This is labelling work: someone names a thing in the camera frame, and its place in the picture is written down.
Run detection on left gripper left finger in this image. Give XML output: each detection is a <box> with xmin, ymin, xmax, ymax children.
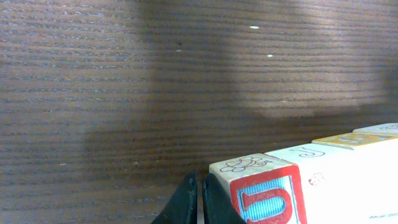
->
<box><xmin>151</xmin><ymin>171</ymin><xmax>198</xmax><ymax>224</ymax></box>

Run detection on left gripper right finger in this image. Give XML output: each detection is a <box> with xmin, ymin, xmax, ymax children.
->
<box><xmin>202</xmin><ymin>173</ymin><xmax>246</xmax><ymax>224</ymax></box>

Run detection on red U letter block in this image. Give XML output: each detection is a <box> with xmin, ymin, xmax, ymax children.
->
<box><xmin>209</xmin><ymin>153</ymin><xmax>308</xmax><ymax>224</ymax></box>

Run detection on white block red side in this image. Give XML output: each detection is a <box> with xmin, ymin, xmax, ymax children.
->
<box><xmin>312</xmin><ymin>133</ymin><xmax>397</xmax><ymax>150</ymax></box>

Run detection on green Z letter block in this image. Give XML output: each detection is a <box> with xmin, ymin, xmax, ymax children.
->
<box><xmin>353</xmin><ymin>123</ymin><xmax>398</xmax><ymax>135</ymax></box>

